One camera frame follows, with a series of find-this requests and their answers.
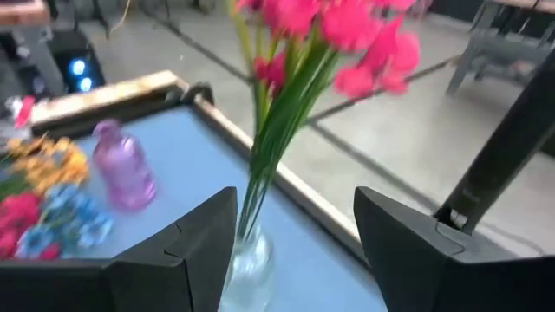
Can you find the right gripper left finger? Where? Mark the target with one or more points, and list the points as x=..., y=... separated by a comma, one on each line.
x=182, y=268

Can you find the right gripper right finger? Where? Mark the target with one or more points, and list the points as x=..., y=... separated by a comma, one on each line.
x=416, y=268

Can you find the yellow artificial flower stem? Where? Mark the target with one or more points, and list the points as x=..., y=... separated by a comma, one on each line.
x=52, y=164

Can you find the clear glass vase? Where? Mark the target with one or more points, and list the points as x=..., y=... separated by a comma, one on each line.
x=249, y=277

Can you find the pink glass vase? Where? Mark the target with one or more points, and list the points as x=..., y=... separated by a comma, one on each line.
x=123, y=169

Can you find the red tag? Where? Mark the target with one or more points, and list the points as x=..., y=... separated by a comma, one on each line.
x=24, y=110

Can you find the grey metal table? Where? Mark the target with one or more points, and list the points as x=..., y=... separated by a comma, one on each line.
x=498, y=47

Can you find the black computer tower blue lights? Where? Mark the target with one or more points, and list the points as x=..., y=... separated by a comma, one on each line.
x=82, y=52

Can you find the wooden top desk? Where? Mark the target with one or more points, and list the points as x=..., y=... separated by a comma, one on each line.
x=21, y=11

